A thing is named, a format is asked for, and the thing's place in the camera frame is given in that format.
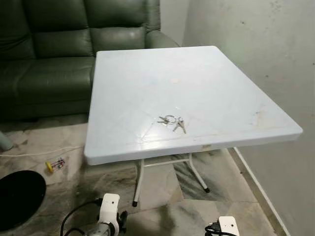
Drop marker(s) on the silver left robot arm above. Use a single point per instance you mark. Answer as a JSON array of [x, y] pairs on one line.
[[98, 230]]

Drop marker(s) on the small yellow and red toy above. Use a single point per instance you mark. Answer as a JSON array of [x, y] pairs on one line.
[[49, 166]]

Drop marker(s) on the black round floor object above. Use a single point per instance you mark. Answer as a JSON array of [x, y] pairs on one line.
[[19, 196]]

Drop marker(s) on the grey cylindrical object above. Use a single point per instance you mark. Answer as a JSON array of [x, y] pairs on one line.
[[4, 141]]

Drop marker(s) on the white plastic folding table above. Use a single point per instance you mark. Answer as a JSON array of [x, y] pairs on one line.
[[197, 88]]

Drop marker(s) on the dark green leather sofa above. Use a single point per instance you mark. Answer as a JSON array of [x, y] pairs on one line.
[[49, 44]]

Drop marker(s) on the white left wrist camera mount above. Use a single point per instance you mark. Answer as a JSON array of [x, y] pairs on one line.
[[109, 206]]

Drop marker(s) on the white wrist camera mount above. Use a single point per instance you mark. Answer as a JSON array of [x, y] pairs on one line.
[[109, 206], [229, 227]]

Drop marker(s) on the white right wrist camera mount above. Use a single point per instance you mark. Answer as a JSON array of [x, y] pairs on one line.
[[229, 227]]

